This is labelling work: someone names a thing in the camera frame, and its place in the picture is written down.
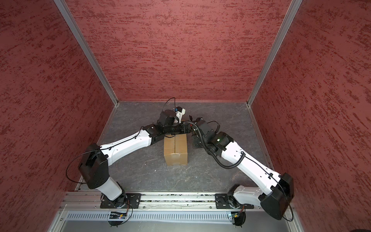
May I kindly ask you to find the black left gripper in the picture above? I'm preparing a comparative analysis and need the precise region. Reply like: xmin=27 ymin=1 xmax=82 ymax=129
xmin=164 ymin=120 xmax=194 ymax=135

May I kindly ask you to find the brown cardboard express box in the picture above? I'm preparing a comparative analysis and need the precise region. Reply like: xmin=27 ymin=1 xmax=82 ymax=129
xmin=164 ymin=134 xmax=188 ymax=166

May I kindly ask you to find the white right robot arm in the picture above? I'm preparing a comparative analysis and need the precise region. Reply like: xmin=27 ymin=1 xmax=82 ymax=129
xmin=188 ymin=118 xmax=294 ymax=220

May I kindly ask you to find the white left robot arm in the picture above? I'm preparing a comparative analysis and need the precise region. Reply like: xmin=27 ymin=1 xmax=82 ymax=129
xmin=78 ymin=107 xmax=191 ymax=208

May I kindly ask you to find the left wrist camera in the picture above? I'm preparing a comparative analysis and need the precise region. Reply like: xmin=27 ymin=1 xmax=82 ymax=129
xmin=174 ymin=106 xmax=186 ymax=123

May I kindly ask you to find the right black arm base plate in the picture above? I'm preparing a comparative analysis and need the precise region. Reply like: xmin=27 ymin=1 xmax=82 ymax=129
xmin=214 ymin=193 xmax=255 ymax=210

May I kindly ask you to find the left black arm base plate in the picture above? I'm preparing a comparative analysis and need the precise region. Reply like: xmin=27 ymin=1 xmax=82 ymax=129
xmin=100 ymin=193 xmax=142 ymax=210

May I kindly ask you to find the left aluminium corner post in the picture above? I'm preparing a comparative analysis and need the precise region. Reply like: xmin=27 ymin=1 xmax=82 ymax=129
xmin=54 ymin=0 xmax=119 ymax=107

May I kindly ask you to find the aluminium corner post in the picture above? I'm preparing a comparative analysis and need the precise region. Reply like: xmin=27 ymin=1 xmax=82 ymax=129
xmin=247 ymin=0 xmax=302 ymax=107
xmin=54 ymin=0 xmax=119 ymax=107

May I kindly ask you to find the aluminium front rail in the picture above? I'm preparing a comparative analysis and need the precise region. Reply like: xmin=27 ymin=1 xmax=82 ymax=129
xmin=60 ymin=191 xmax=295 ymax=211

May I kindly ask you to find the white slotted cable duct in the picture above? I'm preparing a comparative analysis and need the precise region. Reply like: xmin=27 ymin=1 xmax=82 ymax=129
xmin=65 ymin=211 xmax=232 ymax=223

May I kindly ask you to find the right aluminium corner post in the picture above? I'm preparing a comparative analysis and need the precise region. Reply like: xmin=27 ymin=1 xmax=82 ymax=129
xmin=247 ymin=0 xmax=302 ymax=107

